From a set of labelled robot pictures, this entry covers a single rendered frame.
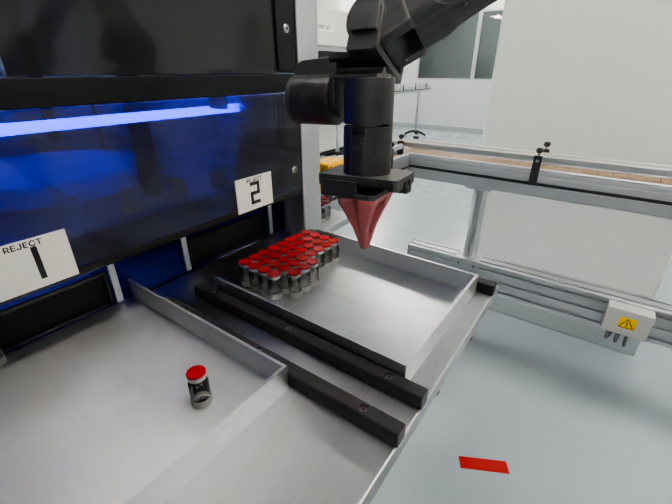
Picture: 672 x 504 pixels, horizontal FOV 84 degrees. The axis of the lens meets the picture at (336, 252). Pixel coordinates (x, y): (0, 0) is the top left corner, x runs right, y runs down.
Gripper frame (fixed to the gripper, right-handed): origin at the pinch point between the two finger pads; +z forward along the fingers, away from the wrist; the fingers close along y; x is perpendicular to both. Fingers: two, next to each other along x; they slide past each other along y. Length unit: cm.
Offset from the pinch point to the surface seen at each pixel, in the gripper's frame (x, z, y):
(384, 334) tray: 0.3, 13.3, -3.5
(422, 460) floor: -51, 100, -1
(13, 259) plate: 26.2, -1.7, 29.8
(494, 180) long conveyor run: -95, 10, -5
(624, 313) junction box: -88, 46, -50
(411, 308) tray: -7.7, 13.1, -4.8
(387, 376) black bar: 9.2, 12.1, -7.3
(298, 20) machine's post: -21.6, -29.4, 23.3
